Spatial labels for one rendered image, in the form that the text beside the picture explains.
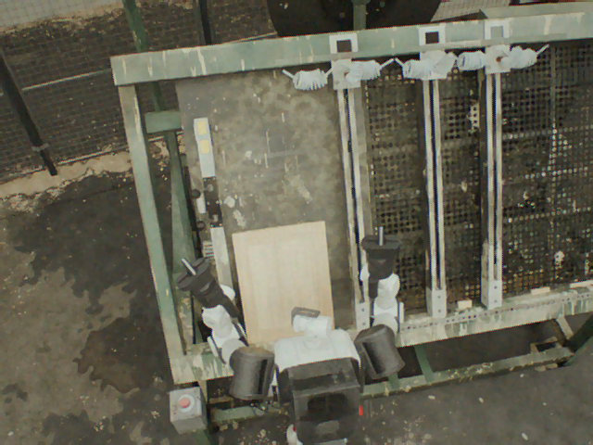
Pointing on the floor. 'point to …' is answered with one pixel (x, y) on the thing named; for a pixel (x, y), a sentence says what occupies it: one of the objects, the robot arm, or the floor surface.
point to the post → (203, 437)
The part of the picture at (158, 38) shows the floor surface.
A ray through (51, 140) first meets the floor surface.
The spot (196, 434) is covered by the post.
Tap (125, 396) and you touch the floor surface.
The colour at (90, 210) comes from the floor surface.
